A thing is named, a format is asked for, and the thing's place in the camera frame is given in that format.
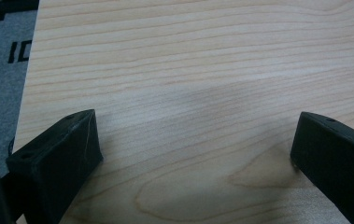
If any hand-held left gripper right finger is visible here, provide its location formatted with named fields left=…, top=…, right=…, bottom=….
left=290, top=111, right=354, bottom=224

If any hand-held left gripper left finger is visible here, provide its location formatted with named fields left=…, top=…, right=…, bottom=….
left=6, top=108, right=105, bottom=224

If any black metal stand with base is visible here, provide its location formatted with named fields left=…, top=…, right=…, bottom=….
left=0, top=0, right=40, bottom=24

